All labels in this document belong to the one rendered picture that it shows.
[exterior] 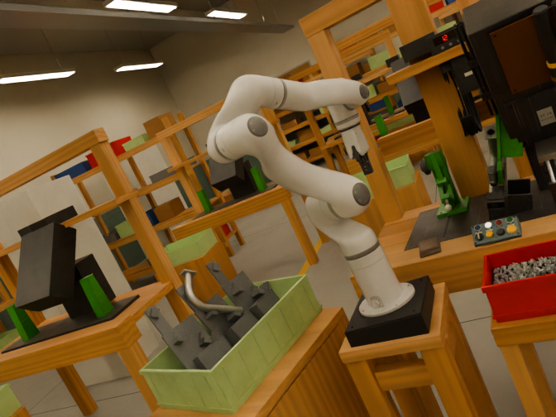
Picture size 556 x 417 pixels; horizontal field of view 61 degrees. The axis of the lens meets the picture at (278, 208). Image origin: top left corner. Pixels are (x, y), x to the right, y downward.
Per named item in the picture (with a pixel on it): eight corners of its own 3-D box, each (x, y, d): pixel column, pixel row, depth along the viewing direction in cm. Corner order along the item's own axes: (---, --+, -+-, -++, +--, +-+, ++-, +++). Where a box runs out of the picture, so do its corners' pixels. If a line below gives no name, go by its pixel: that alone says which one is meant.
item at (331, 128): (405, 132, 1086) (366, 39, 1046) (289, 177, 1209) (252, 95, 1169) (406, 128, 1134) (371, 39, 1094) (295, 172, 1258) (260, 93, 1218)
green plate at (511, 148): (523, 171, 169) (521, 112, 163) (498, 172, 173) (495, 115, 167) (522, 161, 179) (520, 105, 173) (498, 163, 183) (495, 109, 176)
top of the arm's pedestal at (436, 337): (444, 347, 135) (439, 335, 134) (342, 364, 149) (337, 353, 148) (449, 291, 162) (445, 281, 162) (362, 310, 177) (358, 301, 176)
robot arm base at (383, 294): (404, 312, 141) (376, 257, 139) (351, 320, 153) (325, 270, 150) (422, 280, 155) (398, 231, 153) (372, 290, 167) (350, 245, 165)
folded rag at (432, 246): (442, 252, 172) (438, 245, 172) (420, 259, 175) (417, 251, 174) (440, 242, 181) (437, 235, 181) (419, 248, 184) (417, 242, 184)
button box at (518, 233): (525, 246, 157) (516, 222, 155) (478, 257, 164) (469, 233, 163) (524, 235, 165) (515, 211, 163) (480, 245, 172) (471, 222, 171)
